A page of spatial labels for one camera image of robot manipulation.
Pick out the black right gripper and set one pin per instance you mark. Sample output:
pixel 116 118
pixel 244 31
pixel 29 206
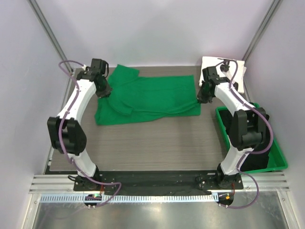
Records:
pixel 201 98

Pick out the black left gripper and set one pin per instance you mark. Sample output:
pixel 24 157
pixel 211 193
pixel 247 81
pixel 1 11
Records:
pixel 106 92

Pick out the green t shirt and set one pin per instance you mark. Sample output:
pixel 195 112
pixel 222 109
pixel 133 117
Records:
pixel 136 99

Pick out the green plastic bin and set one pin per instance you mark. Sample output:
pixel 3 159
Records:
pixel 277 160

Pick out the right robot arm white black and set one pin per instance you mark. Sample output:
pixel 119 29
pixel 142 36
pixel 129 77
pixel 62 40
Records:
pixel 246 131

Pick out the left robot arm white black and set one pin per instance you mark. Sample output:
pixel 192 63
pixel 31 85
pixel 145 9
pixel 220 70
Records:
pixel 65 131

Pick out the folded white printed t shirt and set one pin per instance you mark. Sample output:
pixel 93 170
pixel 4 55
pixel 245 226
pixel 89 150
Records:
pixel 208 61

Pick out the black t shirt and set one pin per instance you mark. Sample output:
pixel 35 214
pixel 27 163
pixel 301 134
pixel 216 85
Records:
pixel 253 161

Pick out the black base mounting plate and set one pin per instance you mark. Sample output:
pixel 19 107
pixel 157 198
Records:
pixel 163 183

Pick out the left aluminium corner post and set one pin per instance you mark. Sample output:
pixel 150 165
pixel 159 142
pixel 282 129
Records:
pixel 47 28

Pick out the aluminium corner post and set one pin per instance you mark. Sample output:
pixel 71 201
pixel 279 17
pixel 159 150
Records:
pixel 273 8
pixel 47 28

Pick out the right aluminium corner post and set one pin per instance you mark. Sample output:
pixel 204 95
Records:
pixel 273 8

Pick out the aluminium frame rail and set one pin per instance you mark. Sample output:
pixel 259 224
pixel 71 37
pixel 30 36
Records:
pixel 55 184

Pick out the white slotted cable duct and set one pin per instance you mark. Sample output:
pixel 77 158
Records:
pixel 94 198

